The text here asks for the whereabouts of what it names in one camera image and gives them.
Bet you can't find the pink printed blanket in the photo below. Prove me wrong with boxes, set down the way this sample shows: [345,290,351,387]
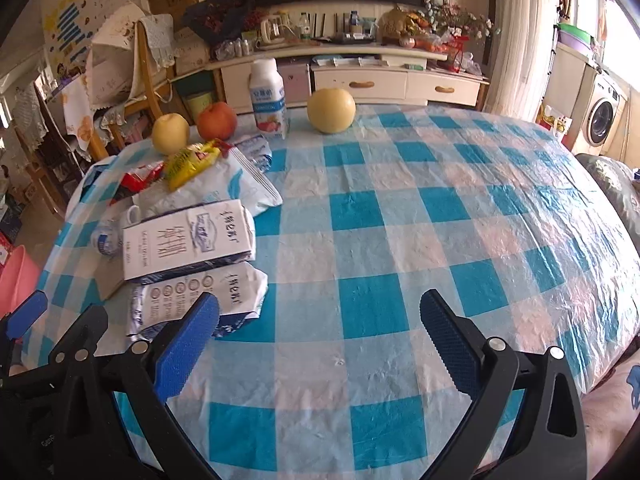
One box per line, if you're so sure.
[580,360,640,480]

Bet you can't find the artificial flower arrangement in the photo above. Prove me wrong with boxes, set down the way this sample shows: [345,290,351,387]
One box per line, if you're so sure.
[422,0,501,41]

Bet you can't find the white yogurt bottle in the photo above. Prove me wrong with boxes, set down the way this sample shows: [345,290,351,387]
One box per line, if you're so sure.
[249,58,289,140]

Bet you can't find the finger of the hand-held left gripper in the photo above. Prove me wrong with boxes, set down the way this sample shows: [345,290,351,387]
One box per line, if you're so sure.
[47,305,108,376]
[0,290,49,346]

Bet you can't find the crushed white carton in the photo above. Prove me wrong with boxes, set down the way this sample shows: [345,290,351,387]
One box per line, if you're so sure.
[126,262,270,336]

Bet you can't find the colourful wall poster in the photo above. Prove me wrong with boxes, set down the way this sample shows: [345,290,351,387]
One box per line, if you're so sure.
[42,0,103,68]

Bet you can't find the stacked plastic basins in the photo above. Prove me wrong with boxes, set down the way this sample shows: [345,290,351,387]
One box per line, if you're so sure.
[556,22,598,61]

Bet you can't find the white washing machine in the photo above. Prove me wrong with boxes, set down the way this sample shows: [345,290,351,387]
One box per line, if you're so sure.
[582,67,633,153]

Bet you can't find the grey floral cushion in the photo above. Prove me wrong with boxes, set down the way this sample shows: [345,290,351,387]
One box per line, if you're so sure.
[575,152,640,261]

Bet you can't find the cream television cabinet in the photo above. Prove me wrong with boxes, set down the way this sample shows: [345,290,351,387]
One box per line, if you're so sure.
[207,42,491,111]

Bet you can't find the red yellow gift bag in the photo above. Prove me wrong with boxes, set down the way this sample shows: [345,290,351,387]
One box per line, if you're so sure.
[540,105,573,143]

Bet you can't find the wooden chair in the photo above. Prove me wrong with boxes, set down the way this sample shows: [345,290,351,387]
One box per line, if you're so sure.
[90,25,176,161]

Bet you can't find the blue checkered tablecloth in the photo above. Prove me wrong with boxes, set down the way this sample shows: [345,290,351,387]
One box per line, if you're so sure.
[37,102,640,480]

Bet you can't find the pink storage case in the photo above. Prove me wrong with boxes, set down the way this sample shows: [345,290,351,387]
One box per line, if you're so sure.
[277,62,311,108]

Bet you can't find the white curtain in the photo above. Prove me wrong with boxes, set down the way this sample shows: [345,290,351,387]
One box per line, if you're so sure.
[480,0,561,121]

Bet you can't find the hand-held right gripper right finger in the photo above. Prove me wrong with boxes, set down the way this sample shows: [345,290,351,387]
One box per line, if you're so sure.
[420,289,588,480]

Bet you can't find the dark blue wrapped bouquet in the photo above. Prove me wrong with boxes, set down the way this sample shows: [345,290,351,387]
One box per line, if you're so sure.
[182,0,256,43]

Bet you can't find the crushed clear plastic bottle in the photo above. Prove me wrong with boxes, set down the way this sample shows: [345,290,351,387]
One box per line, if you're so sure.
[91,204,142,257]

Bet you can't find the blue white milk carton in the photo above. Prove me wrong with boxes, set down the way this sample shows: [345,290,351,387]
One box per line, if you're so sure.
[121,199,257,282]

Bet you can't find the green waste bin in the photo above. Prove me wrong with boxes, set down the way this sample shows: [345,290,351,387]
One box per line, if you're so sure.
[182,91,218,121]

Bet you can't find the pink plastic stool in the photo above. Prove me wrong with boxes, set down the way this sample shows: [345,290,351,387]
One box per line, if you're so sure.
[0,245,43,318]

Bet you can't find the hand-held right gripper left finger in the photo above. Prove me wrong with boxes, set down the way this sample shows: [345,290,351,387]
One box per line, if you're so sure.
[100,291,221,480]

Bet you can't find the pale green lace cloth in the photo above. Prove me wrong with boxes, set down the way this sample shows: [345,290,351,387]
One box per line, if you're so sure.
[139,12,176,73]

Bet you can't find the red apple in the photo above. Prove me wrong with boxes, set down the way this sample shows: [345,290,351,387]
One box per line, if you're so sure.
[196,101,238,141]

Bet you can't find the large yellow pear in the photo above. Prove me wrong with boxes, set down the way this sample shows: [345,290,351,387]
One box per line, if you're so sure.
[306,87,357,135]

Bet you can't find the white electric kettle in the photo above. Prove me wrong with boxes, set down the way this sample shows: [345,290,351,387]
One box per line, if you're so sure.
[259,16,283,46]

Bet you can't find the yellow snack packet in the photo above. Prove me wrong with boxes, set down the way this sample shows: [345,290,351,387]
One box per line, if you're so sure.
[164,139,223,192]

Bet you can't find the white orange print cloth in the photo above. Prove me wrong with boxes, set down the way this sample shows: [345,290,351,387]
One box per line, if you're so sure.
[62,77,96,153]

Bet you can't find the white embroidered cloth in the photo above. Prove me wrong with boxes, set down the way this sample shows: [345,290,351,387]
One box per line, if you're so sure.
[85,2,151,111]

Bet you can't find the small yellow pear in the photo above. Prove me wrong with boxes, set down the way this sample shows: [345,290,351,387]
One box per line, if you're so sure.
[151,113,191,156]

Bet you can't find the white wet wipes pouch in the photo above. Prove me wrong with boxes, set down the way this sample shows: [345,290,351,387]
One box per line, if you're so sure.
[145,150,283,221]

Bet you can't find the red shiny wrapper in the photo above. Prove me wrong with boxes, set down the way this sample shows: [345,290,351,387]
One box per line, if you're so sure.
[120,162,166,193]

